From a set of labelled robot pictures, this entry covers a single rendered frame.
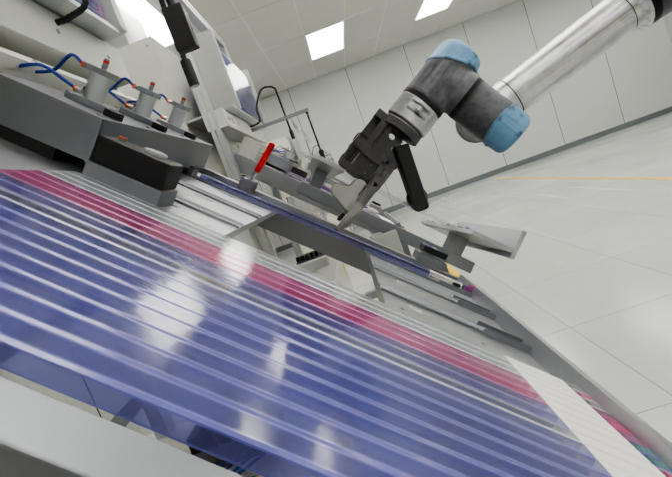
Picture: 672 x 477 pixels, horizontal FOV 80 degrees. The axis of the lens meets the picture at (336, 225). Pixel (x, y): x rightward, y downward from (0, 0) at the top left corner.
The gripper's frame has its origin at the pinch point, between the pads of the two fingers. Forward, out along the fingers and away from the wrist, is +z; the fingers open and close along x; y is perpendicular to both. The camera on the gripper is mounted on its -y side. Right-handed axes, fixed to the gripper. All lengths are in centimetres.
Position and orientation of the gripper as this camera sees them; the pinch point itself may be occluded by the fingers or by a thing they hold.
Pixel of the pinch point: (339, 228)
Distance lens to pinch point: 69.4
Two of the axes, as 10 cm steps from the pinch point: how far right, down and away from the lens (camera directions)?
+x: -0.2, 1.2, -9.9
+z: -6.1, 7.8, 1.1
